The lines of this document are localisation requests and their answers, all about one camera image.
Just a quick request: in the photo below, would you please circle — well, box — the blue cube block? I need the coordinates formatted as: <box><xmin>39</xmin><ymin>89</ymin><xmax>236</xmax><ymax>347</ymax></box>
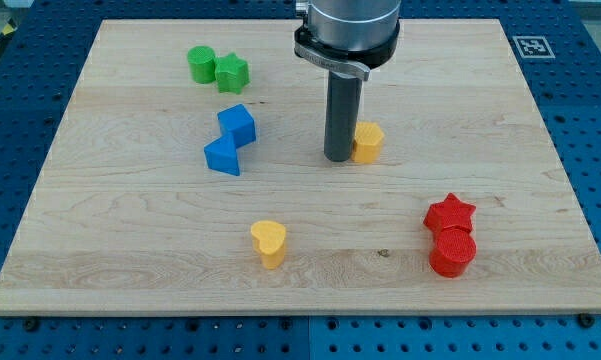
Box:
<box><xmin>217</xmin><ymin>104</ymin><xmax>256</xmax><ymax>148</ymax></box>

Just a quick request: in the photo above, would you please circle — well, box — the yellow pentagon block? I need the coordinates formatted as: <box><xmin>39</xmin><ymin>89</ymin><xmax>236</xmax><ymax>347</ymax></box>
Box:
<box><xmin>351</xmin><ymin>121</ymin><xmax>385</xmax><ymax>164</ymax></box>

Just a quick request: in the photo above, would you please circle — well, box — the wooden board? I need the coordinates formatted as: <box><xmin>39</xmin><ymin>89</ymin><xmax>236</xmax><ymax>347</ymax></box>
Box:
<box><xmin>0</xmin><ymin>19</ymin><xmax>601</xmax><ymax>317</ymax></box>

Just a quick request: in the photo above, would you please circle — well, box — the green star block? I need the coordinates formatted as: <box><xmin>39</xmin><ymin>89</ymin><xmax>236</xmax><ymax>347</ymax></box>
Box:
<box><xmin>215</xmin><ymin>53</ymin><xmax>250</xmax><ymax>94</ymax></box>

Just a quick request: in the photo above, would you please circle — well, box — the white fiducial marker tag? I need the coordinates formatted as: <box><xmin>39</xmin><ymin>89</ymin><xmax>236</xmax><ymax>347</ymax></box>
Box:
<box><xmin>513</xmin><ymin>35</ymin><xmax>555</xmax><ymax>59</ymax></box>

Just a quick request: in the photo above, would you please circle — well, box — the green cylinder block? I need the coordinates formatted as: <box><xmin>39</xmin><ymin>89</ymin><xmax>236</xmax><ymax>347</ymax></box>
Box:
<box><xmin>187</xmin><ymin>45</ymin><xmax>216</xmax><ymax>84</ymax></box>

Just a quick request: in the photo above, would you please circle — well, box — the red cylinder block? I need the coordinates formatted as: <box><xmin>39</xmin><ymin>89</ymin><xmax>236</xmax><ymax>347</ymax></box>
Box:
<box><xmin>429</xmin><ymin>228</ymin><xmax>477</xmax><ymax>278</ymax></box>

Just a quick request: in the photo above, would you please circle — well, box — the red star block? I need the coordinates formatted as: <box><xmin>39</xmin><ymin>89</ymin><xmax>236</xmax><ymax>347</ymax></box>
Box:
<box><xmin>423</xmin><ymin>193</ymin><xmax>476</xmax><ymax>236</ymax></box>

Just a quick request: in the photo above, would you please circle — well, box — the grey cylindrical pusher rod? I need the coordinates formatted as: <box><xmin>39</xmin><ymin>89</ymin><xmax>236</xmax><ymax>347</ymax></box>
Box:
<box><xmin>324</xmin><ymin>72</ymin><xmax>362</xmax><ymax>162</ymax></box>

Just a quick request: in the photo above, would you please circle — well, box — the yellow heart block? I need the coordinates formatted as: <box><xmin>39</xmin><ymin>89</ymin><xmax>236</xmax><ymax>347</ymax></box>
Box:
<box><xmin>250</xmin><ymin>220</ymin><xmax>287</xmax><ymax>269</ymax></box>

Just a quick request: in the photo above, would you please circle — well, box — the blue triangle block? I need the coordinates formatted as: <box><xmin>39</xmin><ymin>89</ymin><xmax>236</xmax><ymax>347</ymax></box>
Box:
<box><xmin>204</xmin><ymin>134</ymin><xmax>240</xmax><ymax>176</ymax></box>

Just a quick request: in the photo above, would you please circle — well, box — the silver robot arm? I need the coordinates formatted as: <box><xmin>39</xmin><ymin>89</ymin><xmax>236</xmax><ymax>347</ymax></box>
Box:
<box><xmin>294</xmin><ymin>0</ymin><xmax>401</xmax><ymax>81</ymax></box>

